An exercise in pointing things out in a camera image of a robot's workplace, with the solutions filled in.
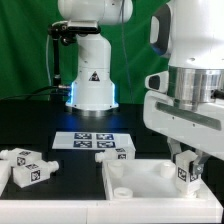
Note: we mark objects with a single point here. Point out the white square tabletop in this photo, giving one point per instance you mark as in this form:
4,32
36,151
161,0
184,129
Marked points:
142,179

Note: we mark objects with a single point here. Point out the black camera on stand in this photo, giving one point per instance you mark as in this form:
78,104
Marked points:
65,33

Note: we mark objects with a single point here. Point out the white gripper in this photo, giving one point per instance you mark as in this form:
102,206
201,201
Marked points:
202,129

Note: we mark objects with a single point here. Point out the paper sheet with markers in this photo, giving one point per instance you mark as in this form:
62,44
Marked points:
91,141

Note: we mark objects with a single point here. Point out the white u-shaped fence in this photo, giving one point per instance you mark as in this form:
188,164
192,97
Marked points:
149,211

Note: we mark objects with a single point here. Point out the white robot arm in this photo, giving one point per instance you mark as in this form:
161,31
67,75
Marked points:
185,101

